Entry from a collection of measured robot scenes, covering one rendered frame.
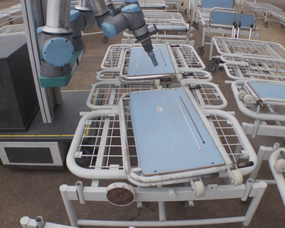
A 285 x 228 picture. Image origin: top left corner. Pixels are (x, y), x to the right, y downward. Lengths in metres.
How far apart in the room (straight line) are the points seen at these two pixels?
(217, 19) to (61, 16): 3.12
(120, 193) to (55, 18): 0.81
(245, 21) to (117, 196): 3.53
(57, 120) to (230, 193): 1.22
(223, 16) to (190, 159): 3.22
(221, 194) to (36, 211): 1.10
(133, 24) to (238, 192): 0.96
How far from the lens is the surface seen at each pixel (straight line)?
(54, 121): 1.79
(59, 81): 1.43
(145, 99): 1.45
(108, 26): 1.30
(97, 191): 1.06
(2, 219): 1.70
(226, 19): 4.06
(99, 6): 1.41
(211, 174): 1.04
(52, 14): 1.22
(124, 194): 1.00
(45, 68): 1.44
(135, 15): 1.34
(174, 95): 1.50
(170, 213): 1.55
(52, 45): 1.19
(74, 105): 1.94
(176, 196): 1.08
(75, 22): 1.84
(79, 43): 1.87
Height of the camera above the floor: 1.24
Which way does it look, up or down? 31 degrees down
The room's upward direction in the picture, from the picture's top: straight up
